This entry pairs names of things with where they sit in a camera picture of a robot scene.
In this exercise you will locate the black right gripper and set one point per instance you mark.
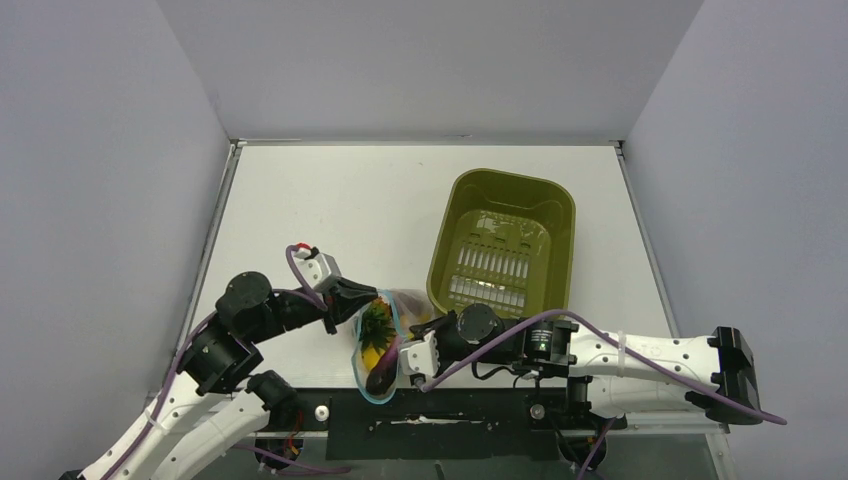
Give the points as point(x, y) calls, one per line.
point(438, 325)

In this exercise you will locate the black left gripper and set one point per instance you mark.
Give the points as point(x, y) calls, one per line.
point(341, 298)

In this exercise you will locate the clear zip top bag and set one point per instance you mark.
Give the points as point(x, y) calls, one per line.
point(402, 325)

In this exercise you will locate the orange toy pineapple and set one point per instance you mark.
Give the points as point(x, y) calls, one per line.
point(376, 326)

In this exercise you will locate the purple red onion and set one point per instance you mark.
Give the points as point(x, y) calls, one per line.
point(414, 303)

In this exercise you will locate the small purple toy food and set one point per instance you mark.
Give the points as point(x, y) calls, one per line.
point(382, 376)

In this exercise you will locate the olive green plastic basket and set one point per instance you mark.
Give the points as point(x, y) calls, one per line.
point(506, 240)

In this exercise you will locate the yellow toy pear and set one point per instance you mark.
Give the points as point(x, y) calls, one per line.
point(371, 357)

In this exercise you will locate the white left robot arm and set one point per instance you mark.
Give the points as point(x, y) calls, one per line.
point(212, 397)

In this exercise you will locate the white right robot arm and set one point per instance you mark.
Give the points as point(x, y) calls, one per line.
point(610, 374)

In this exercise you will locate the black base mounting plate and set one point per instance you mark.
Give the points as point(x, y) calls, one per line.
point(445, 424)

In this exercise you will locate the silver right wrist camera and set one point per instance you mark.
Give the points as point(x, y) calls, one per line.
point(419, 358)

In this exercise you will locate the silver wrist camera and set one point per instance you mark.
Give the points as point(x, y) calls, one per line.
point(419, 358)
point(315, 269)

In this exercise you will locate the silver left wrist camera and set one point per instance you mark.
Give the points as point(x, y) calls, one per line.
point(315, 269)

